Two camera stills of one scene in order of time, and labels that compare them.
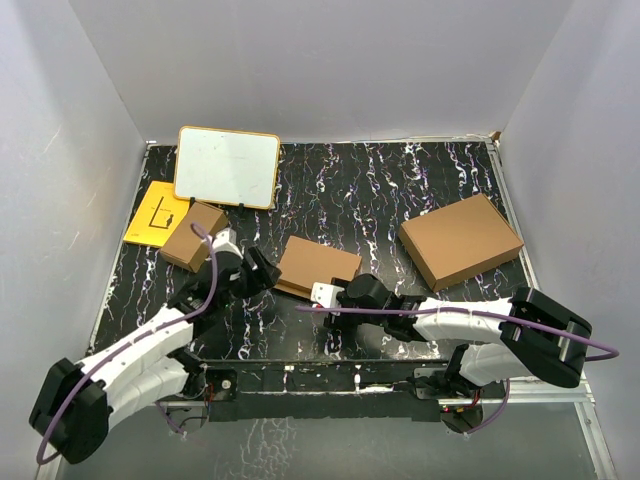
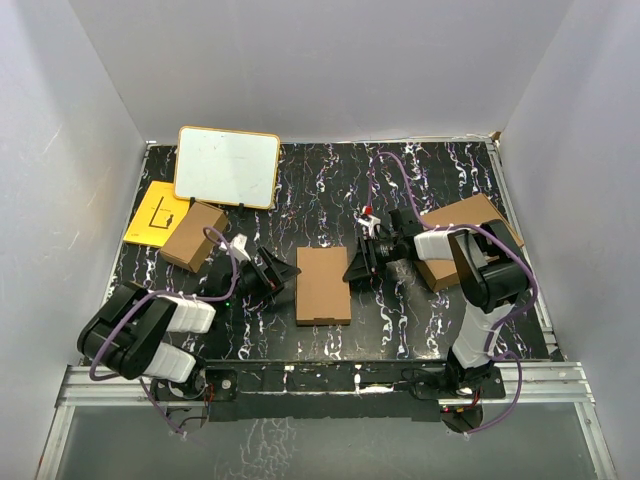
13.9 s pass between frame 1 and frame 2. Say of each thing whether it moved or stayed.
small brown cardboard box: stayed
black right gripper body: moved
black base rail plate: stayed
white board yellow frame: stayed
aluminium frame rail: stayed
